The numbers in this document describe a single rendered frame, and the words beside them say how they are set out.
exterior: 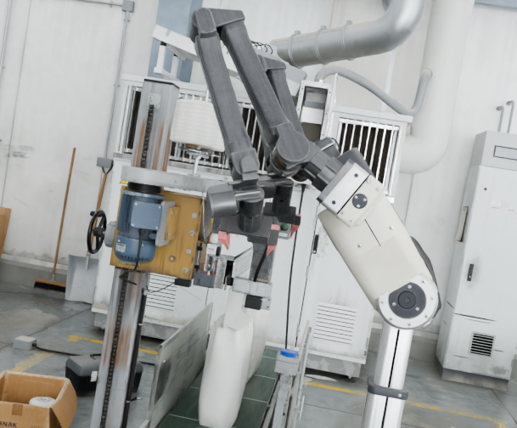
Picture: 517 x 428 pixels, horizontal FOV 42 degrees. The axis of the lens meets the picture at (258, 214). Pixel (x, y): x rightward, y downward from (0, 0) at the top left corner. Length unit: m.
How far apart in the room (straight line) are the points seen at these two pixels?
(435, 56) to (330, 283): 1.98
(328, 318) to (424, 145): 1.57
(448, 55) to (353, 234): 4.10
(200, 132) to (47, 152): 4.88
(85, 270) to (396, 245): 5.30
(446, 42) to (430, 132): 0.72
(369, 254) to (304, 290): 3.61
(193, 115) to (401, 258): 0.98
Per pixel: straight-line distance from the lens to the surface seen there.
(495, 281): 6.14
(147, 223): 2.38
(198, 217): 2.59
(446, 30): 5.76
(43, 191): 7.21
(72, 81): 7.17
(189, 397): 3.35
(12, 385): 3.89
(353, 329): 5.36
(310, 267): 5.29
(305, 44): 5.18
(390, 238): 1.72
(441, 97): 5.66
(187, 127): 2.40
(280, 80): 2.32
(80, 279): 6.82
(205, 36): 1.67
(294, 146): 1.56
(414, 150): 5.59
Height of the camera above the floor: 1.45
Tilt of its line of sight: 3 degrees down
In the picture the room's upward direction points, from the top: 9 degrees clockwise
